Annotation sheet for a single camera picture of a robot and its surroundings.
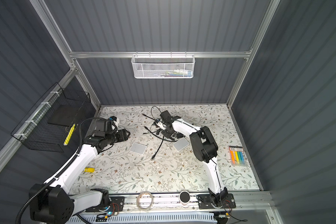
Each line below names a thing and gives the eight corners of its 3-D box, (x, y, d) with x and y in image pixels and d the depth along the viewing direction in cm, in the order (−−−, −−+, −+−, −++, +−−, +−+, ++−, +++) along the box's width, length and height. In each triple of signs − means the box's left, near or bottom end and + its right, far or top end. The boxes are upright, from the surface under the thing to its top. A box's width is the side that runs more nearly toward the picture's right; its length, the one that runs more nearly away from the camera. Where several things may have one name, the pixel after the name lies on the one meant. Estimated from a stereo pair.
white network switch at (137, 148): (130, 151, 96) (129, 149, 93) (134, 143, 99) (133, 141, 97) (142, 155, 94) (142, 153, 92) (146, 147, 97) (146, 145, 95)
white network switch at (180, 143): (179, 152, 95) (179, 150, 93) (172, 145, 98) (172, 143, 97) (189, 144, 99) (189, 142, 97) (182, 138, 102) (183, 136, 100)
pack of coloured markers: (231, 166, 89) (232, 165, 87) (228, 146, 98) (229, 145, 96) (246, 168, 88) (247, 167, 86) (241, 147, 97) (242, 146, 95)
